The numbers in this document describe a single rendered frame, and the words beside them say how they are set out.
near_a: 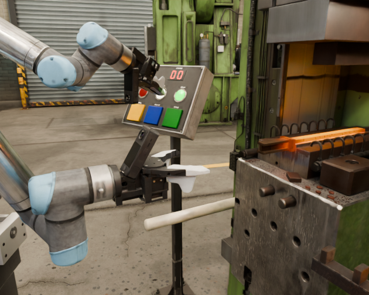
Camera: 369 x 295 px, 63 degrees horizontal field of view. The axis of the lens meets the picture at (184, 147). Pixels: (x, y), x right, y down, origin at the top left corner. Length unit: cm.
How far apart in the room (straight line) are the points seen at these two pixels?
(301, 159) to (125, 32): 795
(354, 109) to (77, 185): 107
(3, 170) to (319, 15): 77
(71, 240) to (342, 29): 78
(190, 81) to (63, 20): 755
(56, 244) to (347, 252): 66
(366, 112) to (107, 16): 777
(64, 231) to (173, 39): 514
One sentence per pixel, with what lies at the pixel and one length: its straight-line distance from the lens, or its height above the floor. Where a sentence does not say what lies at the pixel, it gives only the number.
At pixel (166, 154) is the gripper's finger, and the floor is 100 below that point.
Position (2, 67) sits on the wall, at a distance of 887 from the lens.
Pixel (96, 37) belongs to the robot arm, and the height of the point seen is 128.
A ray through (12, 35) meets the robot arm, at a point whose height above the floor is 128.
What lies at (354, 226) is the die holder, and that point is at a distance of 83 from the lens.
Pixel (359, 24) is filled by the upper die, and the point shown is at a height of 131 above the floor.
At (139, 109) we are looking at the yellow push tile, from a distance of 128.
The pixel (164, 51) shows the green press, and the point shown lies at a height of 133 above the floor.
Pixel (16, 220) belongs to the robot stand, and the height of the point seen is 77.
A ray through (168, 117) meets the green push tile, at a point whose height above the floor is 101.
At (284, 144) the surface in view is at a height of 100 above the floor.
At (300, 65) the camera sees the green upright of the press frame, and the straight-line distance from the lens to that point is 116.
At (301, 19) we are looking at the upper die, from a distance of 88.
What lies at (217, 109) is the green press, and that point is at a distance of 573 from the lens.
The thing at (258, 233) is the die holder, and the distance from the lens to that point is 100.
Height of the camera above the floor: 123
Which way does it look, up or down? 17 degrees down
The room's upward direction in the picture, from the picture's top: straight up
